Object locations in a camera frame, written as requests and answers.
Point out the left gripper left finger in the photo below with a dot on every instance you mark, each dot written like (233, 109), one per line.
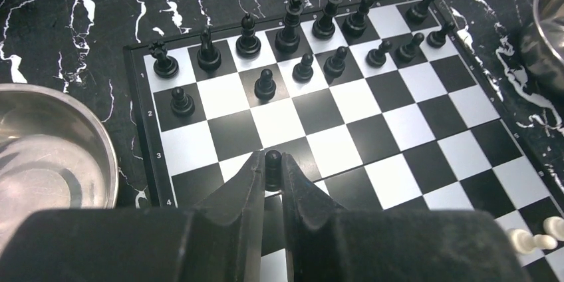
(217, 239)

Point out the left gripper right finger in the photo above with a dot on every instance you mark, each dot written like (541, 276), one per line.
(327, 242)

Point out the black pawn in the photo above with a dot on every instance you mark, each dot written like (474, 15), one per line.
(335, 65)
(265, 86)
(407, 52)
(377, 57)
(437, 39)
(182, 104)
(303, 71)
(273, 171)

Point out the black and white chessboard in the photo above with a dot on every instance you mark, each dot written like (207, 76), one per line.
(426, 134)

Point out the steel bowl with chess pieces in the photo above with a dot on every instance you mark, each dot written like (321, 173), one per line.
(541, 43)

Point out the white chess piece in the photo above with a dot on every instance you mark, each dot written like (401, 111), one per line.
(554, 226)
(525, 242)

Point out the black knight left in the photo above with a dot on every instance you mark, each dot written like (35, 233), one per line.
(208, 56)

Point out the black rook left corner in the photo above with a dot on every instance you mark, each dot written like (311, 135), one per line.
(164, 66)

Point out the black rook corner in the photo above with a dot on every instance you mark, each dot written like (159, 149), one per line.
(164, 66)
(418, 13)

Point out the small steel bowl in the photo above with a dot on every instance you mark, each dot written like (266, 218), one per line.
(55, 154)

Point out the black bishop left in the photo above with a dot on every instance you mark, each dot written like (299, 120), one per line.
(248, 45)

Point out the black bishop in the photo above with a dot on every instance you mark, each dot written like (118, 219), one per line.
(355, 24)
(248, 45)

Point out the black queen piece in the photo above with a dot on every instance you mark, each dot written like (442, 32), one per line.
(287, 39)

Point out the black king piece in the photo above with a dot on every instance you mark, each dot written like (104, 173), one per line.
(324, 28)

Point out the black bishop right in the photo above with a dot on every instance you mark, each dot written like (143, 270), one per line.
(355, 24)

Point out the black rook right corner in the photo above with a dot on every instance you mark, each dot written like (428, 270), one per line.
(418, 13)

